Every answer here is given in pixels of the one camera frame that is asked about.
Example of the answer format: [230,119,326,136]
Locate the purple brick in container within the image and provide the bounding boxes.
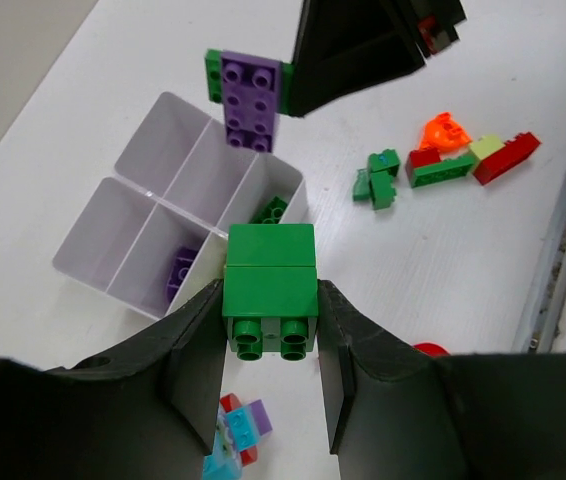
[165,246,199,303]

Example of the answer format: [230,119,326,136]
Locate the green lego brick stack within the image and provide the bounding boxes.
[222,223,318,361]

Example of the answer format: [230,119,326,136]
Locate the small red brick by orange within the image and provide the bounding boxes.
[405,147,441,181]

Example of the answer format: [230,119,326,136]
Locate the white divided sorting container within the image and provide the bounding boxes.
[52,92,308,320]

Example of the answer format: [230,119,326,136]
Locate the long green lego brick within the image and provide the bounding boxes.
[410,154,475,188]

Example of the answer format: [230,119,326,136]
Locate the purple lego plate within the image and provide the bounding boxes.
[204,49,294,153]

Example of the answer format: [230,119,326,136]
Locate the cyan lego block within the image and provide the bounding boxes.
[202,405,243,480]

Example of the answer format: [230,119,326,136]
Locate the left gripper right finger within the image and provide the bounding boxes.
[317,280,566,479]

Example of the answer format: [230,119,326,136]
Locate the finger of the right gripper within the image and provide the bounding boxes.
[387,0,466,58]
[289,0,425,117]

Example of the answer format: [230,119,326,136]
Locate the green lego cluster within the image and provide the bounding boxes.
[352,149,400,210]

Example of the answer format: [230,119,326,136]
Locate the small purple lego brick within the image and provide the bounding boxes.
[249,400,273,437]

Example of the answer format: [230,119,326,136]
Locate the red brick under cyan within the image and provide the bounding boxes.
[220,393,260,467]

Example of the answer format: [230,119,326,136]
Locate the orange lego piece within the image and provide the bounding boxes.
[418,112,472,153]

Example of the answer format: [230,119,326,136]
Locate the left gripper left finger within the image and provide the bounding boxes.
[0,280,226,479]

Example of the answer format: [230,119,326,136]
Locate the pale lime lego brick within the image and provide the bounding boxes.
[469,134,505,162]

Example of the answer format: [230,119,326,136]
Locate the large red lego brick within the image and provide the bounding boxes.
[473,132,541,186]

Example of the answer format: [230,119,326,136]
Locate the red round lego piece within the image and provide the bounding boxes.
[413,342,450,357]

